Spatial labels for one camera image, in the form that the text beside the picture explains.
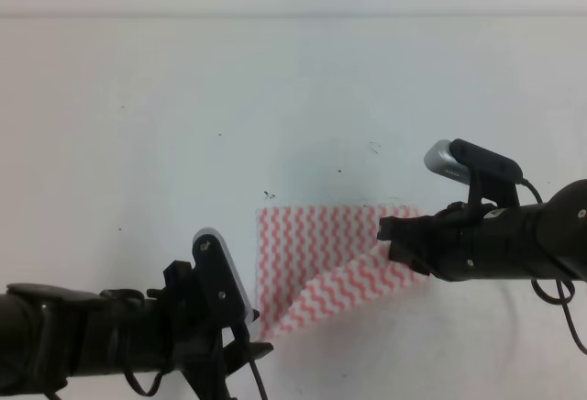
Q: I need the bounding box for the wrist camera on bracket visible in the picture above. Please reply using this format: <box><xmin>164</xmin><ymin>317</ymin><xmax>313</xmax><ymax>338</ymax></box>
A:
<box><xmin>424</xmin><ymin>139</ymin><xmax>524</xmax><ymax>207</ymax></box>
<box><xmin>193</xmin><ymin>228</ymin><xmax>256</xmax><ymax>328</ymax></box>

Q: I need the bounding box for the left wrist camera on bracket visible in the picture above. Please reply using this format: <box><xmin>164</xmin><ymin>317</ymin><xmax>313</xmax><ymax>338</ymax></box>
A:
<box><xmin>193</xmin><ymin>228</ymin><xmax>256</xmax><ymax>328</ymax></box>

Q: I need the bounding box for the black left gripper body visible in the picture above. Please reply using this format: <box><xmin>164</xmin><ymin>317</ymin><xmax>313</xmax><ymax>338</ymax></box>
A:
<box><xmin>147</xmin><ymin>261</ymin><xmax>273</xmax><ymax>399</ymax></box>

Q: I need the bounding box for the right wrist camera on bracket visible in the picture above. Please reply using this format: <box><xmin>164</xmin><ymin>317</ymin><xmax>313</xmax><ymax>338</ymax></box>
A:
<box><xmin>424</xmin><ymin>139</ymin><xmax>524</xmax><ymax>207</ymax></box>

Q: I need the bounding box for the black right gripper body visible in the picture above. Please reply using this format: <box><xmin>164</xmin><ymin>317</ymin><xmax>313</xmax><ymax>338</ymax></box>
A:
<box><xmin>377</xmin><ymin>202</ymin><xmax>495</xmax><ymax>281</ymax></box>

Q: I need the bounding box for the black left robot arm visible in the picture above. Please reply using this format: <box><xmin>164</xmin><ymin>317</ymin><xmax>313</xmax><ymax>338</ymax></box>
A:
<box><xmin>1</xmin><ymin>261</ymin><xmax>273</xmax><ymax>399</ymax></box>

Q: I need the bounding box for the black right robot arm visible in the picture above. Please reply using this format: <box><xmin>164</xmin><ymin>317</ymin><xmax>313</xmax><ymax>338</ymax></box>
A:
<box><xmin>377</xmin><ymin>180</ymin><xmax>586</xmax><ymax>282</ymax></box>

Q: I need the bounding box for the pink white wavy towel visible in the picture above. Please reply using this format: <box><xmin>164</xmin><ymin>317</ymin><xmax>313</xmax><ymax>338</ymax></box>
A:
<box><xmin>256</xmin><ymin>205</ymin><xmax>425</xmax><ymax>341</ymax></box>

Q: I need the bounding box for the black right camera cable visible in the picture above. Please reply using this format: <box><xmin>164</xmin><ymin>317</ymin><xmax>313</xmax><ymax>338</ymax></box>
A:
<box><xmin>517</xmin><ymin>179</ymin><xmax>587</xmax><ymax>355</ymax></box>

